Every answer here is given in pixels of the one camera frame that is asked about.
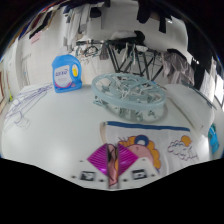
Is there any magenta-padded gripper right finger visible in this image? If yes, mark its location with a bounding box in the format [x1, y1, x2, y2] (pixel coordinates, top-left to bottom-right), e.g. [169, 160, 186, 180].
[117, 143, 161, 188]

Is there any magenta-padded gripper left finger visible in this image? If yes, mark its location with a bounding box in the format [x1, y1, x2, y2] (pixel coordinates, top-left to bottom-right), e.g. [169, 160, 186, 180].
[68, 143, 110, 189]

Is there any white cartoon print towel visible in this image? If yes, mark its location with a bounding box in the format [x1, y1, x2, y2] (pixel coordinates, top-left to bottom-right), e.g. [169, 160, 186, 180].
[99, 120, 201, 188]

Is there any round pale green peg hanger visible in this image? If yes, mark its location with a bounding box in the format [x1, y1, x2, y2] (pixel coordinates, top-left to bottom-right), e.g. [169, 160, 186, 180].
[90, 72, 168, 123]

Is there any white pillow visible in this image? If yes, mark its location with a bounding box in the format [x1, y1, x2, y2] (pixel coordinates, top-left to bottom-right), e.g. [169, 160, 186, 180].
[164, 83, 216, 134]

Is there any blue detergent bottle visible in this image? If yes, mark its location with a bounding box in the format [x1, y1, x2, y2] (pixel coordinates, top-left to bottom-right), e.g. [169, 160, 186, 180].
[51, 53, 83, 94]

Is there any black folding drying rack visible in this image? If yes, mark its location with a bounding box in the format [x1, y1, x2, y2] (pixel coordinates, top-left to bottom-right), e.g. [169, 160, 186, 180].
[75, 38, 164, 81]

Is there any grey garment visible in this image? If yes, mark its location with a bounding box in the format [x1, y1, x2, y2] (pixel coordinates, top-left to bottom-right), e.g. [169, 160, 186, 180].
[161, 49, 196, 86]

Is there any white cloth bundle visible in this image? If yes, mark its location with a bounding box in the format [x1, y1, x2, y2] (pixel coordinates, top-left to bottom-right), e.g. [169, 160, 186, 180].
[109, 30, 138, 42]

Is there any row of hanging clothes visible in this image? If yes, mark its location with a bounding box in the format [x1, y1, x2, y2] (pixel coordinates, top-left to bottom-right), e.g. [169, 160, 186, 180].
[19, 0, 221, 91]

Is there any purple wire hanger pile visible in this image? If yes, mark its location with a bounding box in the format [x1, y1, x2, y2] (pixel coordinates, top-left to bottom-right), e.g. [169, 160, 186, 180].
[3, 83, 54, 131]

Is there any green wire clothes hanger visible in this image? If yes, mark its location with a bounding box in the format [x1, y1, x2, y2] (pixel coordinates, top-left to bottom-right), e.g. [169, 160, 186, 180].
[181, 81, 218, 109]

